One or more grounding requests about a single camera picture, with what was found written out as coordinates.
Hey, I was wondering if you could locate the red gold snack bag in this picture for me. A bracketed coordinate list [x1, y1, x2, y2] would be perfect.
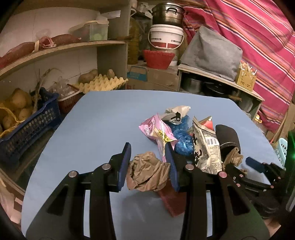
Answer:
[199, 116, 214, 131]

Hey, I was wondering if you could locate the dark blue plastic crate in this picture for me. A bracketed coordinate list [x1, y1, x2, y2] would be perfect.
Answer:
[1, 88, 62, 164]

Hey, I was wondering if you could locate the brown paper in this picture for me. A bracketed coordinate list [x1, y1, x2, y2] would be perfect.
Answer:
[126, 152, 171, 192]

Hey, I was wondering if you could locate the red plastic basket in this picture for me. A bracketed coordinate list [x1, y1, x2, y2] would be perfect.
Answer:
[143, 49, 175, 69]

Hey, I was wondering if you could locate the low wooden cabinet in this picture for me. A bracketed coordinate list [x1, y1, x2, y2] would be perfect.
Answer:
[178, 64, 264, 120]

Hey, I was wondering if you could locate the yellow oil bottle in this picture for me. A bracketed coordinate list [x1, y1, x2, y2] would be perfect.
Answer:
[128, 17, 140, 65]

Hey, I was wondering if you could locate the cardboard box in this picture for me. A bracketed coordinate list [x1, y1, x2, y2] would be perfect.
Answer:
[127, 64, 180, 92]

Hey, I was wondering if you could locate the pink snack wrapper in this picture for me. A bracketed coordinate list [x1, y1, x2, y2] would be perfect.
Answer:
[139, 114, 178, 162]

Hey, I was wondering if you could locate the potato on egg tray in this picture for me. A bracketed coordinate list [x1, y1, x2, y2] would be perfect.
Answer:
[78, 69, 98, 83]

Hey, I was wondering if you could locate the black white snack bag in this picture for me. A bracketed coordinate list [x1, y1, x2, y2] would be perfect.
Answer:
[192, 116, 223, 174]

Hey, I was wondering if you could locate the clear plastic container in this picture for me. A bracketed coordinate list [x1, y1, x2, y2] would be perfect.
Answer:
[69, 20, 108, 42]

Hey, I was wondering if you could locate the sweet potato on shelf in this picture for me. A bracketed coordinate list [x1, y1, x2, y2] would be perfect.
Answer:
[0, 42, 35, 69]

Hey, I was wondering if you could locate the blue table cloth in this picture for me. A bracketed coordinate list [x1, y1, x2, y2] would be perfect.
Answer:
[21, 90, 279, 239]

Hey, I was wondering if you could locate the yellow utensil basket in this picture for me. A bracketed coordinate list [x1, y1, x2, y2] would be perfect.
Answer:
[235, 61, 257, 92]

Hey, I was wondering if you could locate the grey fabric cover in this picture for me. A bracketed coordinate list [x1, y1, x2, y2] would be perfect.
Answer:
[180, 26, 242, 81]

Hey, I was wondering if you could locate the yellow egg tray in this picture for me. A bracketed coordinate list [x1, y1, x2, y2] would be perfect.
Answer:
[74, 74, 129, 94]

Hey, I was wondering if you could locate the pink striped curtain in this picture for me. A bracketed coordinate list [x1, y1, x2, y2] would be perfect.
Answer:
[177, 0, 294, 132]

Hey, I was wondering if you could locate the wooden wall shelf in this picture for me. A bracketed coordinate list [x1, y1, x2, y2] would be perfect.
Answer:
[0, 0, 132, 98]

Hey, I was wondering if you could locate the black slipper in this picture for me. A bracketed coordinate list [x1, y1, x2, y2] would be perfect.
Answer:
[216, 124, 241, 162]

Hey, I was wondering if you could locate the light blue waste basket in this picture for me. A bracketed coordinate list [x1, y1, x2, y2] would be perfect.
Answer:
[275, 138, 287, 167]

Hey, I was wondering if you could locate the steel cooking pot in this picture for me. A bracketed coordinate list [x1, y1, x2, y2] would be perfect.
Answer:
[150, 2, 185, 28]

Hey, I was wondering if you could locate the red mesh plastic bag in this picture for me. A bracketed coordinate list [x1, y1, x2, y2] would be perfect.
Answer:
[157, 180, 187, 217]

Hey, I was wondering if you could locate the white paper bag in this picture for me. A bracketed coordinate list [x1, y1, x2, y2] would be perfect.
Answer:
[160, 105, 191, 125]

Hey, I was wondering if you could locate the blue plastic bag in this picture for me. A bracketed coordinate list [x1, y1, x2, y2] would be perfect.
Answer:
[166, 116, 194, 157]

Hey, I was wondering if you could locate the white red plastic bucket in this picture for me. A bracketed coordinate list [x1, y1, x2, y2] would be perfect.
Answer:
[148, 25, 184, 49]

